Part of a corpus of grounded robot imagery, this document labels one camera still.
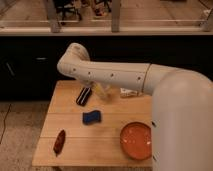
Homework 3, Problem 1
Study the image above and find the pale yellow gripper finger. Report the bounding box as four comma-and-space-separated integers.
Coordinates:
92, 83, 106, 100

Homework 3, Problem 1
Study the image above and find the white ceramic cup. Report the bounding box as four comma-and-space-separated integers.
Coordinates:
102, 84, 111, 100

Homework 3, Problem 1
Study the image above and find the black whiteboard eraser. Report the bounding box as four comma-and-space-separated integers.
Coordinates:
76, 87, 92, 106

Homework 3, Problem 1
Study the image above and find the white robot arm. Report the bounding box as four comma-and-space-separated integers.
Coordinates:
57, 43, 213, 171

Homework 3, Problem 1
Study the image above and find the white patterned box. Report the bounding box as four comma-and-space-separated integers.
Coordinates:
120, 88, 140, 98

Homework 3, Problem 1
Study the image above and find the black office chair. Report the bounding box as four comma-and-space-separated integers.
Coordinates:
53, 0, 82, 19

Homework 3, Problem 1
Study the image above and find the brown wooden object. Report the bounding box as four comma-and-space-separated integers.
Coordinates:
53, 130, 66, 155

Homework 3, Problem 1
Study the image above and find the wooden table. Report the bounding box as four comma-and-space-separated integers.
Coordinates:
32, 80, 152, 168

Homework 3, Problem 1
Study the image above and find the blue sponge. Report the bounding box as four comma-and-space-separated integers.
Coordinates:
82, 110, 101, 125

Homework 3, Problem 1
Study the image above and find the black cable at left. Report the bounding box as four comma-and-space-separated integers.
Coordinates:
0, 103, 13, 145

